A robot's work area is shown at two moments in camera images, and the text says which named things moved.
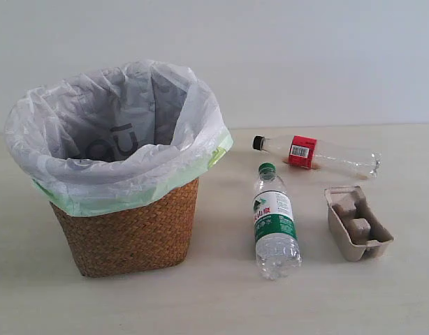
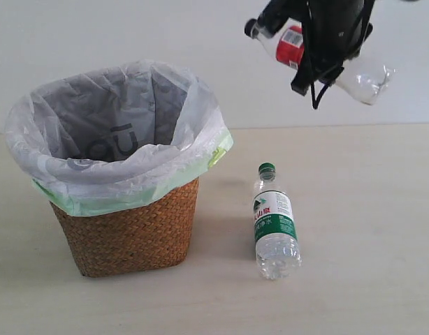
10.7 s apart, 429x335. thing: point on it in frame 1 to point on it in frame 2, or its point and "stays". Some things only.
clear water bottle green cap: [277, 244] stays
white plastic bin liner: [110, 140] stays
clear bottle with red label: [308, 153] to [363, 79]
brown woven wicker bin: [159, 237] stays
